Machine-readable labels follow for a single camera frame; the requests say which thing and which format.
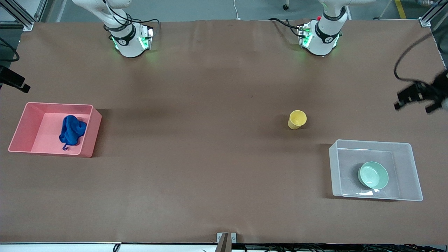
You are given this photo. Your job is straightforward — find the clear plastic bin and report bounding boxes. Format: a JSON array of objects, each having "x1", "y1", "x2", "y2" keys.
[{"x1": 328, "y1": 139, "x2": 424, "y2": 202}]

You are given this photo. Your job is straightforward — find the blue cloth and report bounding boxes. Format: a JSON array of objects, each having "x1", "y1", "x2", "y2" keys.
[{"x1": 59, "y1": 115, "x2": 88, "y2": 151}]

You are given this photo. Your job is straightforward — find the black base cable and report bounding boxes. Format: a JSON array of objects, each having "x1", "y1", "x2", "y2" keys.
[
  {"x1": 138, "y1": 19, "x2": 161, "y2": 37},
  {"x1": 268, "y1": 17, "x2": 302, "y2": 37}
]

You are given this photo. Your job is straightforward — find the metal table edge bracket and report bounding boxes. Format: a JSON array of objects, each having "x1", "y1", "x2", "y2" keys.
[{"x1": 217, "y1": 233, "x2": 237, "y2": 252}]

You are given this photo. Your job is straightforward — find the aluminium frame profile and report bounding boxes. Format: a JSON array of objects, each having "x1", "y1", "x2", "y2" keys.
[
  {"x1": 419, "y1": 0, "x2": 448, "y2": 28},
  {"x1": 0, "y1": 0, "x2": 48, "y2": 31}
]

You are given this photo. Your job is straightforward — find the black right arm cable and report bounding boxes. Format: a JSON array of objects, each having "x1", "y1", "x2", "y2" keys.
[{"x1": 0, "y1": 37, "x2": 19, "y2": 63}]

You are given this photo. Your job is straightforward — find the mint green bowl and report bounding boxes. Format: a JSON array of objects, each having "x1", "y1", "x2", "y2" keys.
[{"x1": 357, "y1": 161, "x2": 389, "y2": 190}]

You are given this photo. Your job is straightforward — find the pink plastic bin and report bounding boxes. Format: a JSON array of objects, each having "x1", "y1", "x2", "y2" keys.
[{"x1": 8, "y1": 102, "x2": 103, "y2": 158}]

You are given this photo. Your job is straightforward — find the yellow plastic cup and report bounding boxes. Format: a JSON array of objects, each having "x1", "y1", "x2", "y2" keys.
[{"x1": 288, "y1": 110, "x2": 307, "y2": 130}]

